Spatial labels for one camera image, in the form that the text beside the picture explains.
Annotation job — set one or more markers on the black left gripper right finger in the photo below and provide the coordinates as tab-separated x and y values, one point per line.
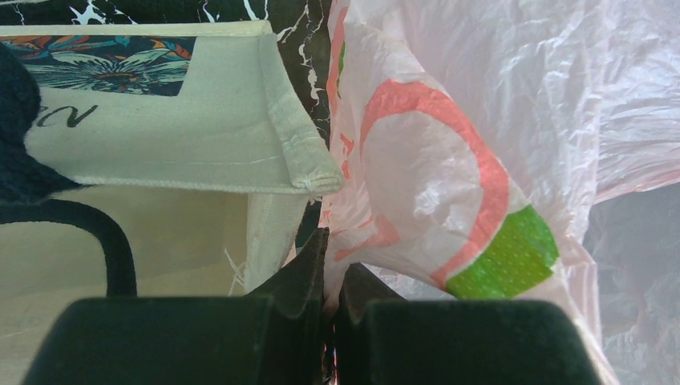
382	338

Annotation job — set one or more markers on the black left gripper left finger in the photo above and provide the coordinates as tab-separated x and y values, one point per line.
273	335

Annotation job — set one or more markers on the pink plastic grocery bag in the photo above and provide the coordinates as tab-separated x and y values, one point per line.
515	150

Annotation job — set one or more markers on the cream canvas tote bag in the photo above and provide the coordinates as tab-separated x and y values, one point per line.
146	161

